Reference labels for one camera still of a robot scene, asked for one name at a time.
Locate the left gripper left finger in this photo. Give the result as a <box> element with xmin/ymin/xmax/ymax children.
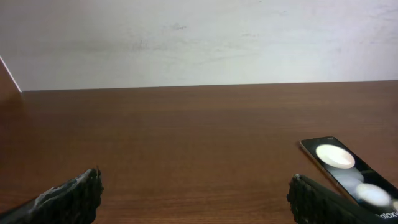
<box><xmin>1</xmin><ymin>168</ymin><xmax>104</xmax><ymax>224</ymax></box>

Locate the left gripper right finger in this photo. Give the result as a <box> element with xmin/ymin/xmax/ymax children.
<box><xmin>287</xmin><ymin>174</ymin><xmax>395</xmax><ymax>224</ymax></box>

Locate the black Galaxy flip smartphone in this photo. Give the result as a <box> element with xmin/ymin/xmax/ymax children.
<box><xmin>300</xmin><ymin>136</ymin><xmax>397</xmax><ymax>223</ymax></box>

